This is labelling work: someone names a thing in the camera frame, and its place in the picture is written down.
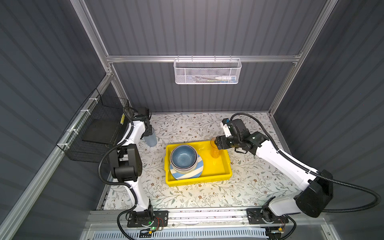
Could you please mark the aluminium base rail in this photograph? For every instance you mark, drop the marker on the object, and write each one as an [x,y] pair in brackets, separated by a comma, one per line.
[189,218]

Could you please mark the pink ceramic bowl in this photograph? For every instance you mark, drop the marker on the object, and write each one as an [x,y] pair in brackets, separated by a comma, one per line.
[186,168]

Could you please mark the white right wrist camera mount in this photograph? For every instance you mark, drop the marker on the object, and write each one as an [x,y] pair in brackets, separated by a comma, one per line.
[225,124]

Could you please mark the blue glazed ceramic bowl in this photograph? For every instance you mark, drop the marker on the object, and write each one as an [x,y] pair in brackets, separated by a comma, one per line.
[183,156]

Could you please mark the yellow plastic bin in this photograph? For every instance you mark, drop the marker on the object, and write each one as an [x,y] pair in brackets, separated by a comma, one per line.
[214,169]

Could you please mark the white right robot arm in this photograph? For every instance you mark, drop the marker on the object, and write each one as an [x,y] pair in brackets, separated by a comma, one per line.
[314,193]

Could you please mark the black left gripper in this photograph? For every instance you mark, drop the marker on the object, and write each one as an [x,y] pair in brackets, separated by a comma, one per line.
[148,132]

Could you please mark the white vented cable duct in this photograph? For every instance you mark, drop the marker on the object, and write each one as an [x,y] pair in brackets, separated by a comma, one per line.
[199,234]

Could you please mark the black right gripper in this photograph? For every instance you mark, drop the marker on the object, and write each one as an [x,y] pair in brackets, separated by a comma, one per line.
[220,142]

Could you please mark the blue plastic cup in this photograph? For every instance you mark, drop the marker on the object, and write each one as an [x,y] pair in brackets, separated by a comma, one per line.
[151,139]

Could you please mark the black wire wall basket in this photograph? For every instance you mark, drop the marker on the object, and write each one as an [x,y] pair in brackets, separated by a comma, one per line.
[99,126]

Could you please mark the white wire mesh basket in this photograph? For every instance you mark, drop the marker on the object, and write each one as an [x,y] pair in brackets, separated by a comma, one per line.
[186,69]

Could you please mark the pink plastic cup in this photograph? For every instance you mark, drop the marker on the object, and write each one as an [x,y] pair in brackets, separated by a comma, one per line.
[215,152]

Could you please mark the pen in white basket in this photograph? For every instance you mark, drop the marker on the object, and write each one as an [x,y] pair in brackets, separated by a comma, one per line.
[217,79]

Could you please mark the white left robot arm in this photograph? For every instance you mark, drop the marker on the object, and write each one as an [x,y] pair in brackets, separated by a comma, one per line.
[127,166]

